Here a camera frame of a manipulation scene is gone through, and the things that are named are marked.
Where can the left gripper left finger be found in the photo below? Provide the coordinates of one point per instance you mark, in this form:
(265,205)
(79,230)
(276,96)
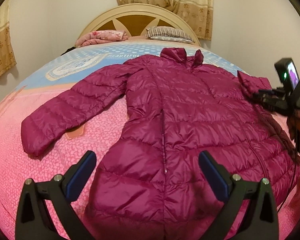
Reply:
(33,219)

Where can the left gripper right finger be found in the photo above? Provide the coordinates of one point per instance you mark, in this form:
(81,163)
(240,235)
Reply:
(260,220)

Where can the magenta puffer coat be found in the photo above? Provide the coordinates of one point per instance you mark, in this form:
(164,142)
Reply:
(149,184)

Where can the person's right hand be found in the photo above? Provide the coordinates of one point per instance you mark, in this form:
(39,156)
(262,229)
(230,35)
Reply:
(293,124)

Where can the pink blue patterned bedspread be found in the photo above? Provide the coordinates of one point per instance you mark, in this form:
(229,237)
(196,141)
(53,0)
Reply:
(97,134)

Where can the striped pillow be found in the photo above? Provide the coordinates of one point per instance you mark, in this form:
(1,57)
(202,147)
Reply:
(164,31)

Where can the beige side window curtain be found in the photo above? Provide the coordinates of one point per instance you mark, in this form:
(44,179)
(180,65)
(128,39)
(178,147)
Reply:
(7,57)

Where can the cream wooden headboard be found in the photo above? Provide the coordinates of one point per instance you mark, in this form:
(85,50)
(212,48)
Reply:
(134,19)

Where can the pink floral folded blanket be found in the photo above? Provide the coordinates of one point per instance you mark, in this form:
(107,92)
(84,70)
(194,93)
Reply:
(101,37)

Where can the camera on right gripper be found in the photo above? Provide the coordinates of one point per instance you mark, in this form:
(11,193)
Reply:
(288,76)

